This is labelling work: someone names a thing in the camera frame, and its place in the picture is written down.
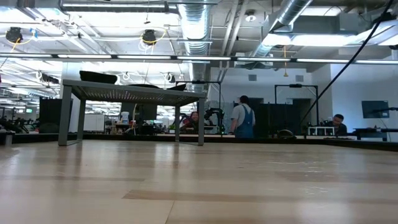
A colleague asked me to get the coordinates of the dark wall monitor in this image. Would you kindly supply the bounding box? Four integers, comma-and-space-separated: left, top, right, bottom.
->
361, 100, 391, 119

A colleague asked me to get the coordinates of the person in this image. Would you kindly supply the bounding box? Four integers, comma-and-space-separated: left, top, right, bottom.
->
183, 111, 200, 134
324, 113, 348, 136
229, 95, 257, 139

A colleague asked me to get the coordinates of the yellow hanging ceiling cord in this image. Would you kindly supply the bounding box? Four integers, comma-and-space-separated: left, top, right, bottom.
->
282, 45, 289, 78

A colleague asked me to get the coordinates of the long black hanging cable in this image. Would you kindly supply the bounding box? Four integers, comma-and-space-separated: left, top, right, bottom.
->
298, 0, 396, 126

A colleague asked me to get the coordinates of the dark room divider panel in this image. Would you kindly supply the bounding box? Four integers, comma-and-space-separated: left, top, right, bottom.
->
39, 98, 74, 134
248, 98, 312, 138

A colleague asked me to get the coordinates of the black dome-shaped object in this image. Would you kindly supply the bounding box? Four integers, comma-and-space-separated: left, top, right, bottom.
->
275, 128, 297, 139

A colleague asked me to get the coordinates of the black teardrop plate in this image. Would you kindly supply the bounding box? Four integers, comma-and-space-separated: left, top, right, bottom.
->
167, 83, 188, 92

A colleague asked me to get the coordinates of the white equipment box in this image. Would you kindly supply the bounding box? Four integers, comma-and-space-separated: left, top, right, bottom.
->
307, 125, 336, 137

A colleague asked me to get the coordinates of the white background cabinet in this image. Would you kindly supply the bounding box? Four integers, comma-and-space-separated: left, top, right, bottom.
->
83, 113, 106, 133

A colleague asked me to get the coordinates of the black ceiling cord reel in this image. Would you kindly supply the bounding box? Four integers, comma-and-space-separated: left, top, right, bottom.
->
142, 29, 157, 47
5, 26, 24, 44

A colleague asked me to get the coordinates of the grey frame post block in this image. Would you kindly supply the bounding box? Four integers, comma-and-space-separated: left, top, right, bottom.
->
0, 129, 16, 146

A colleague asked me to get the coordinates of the rectangular ceiling air duct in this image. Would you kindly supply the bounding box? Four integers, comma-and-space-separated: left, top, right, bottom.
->
269, 14, 358, 35

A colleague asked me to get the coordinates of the black shallow plate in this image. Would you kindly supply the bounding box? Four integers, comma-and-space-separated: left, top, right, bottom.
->
128, 83, 163, 90

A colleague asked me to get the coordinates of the black aluminium table frame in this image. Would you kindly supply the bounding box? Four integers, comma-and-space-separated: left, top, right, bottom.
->
0, 132, 398, 153

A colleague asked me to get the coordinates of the dark background desk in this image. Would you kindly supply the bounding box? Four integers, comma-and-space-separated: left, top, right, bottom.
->
353, 126, 398, 142

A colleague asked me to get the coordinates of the black background machinery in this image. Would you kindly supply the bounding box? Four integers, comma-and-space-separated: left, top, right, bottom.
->
0, 115, 40, 134

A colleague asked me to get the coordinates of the long linear ceiling light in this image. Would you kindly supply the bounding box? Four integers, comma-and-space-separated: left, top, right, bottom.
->
0, 52, 398, 65

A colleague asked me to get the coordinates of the black hanging ceiling device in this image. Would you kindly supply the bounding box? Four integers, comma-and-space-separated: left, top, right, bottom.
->
40, 72, 60, 85

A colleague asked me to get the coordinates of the grey metal mesh rack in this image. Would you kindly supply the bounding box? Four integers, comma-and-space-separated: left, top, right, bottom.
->
57, 78, 208, 147

